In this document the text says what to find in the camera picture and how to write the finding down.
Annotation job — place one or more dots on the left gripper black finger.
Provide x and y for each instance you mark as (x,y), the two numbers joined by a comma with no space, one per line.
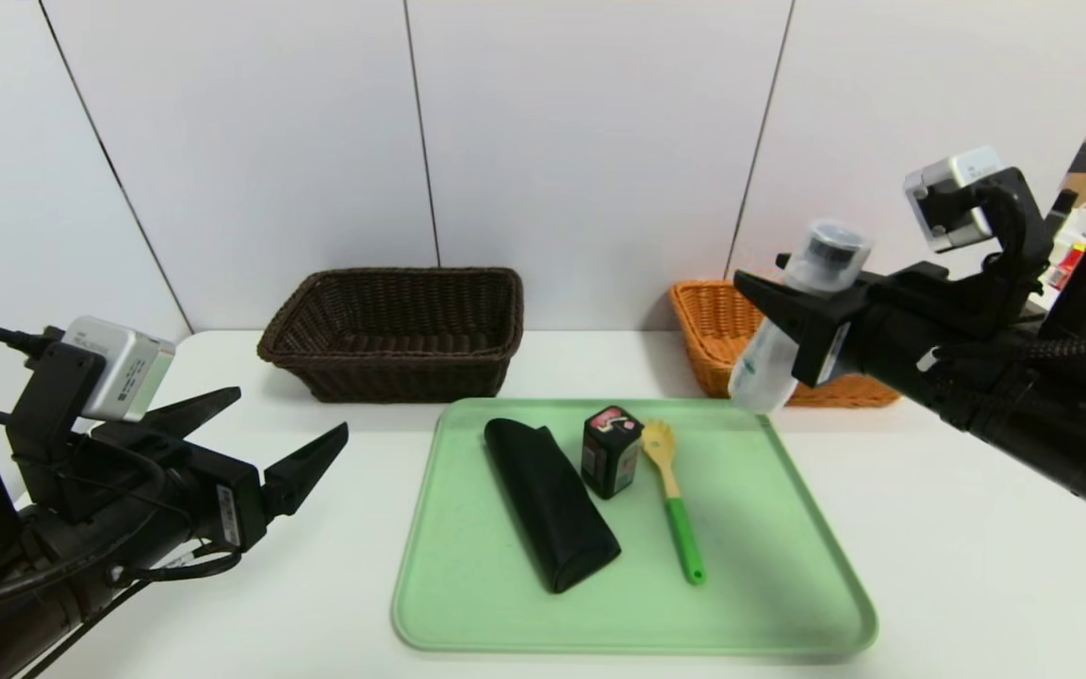
(303,474)
(192,415)

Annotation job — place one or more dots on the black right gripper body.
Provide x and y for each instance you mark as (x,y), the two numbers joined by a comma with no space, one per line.
(828,341)

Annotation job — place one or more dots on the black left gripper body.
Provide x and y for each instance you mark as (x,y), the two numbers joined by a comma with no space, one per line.
(234,510)

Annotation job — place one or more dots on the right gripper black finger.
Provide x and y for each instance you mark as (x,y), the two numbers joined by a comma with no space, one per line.
(785,261)
(793,311)

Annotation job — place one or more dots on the white bottle with clear cap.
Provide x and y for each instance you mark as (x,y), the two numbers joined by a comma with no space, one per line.
(765,363)

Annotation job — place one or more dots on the small black carton pink top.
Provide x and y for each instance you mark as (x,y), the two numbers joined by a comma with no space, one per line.
(609,462)

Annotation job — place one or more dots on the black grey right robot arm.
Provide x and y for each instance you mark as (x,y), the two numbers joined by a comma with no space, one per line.
(1071,424)

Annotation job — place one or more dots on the orange wicker basket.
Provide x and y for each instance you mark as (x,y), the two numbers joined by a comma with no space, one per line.
(713,330)

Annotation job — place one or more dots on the dark brown wicker basket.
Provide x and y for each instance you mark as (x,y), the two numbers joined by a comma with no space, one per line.
(392,377)

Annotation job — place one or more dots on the light green plastic tray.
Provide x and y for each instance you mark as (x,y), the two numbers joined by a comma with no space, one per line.
(505,604)

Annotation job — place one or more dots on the black glasses case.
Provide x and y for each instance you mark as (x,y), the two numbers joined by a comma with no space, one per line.
(552,509)

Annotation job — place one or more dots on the red and yellow box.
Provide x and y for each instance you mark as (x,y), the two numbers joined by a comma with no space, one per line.
(1071,259)

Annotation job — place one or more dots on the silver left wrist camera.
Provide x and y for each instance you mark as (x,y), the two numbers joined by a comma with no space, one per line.
(123,370)

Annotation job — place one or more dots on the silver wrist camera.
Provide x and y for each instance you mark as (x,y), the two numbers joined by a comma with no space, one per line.
(123,370)
(953,189)

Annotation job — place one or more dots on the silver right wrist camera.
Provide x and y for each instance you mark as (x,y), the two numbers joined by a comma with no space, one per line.
(953,189)

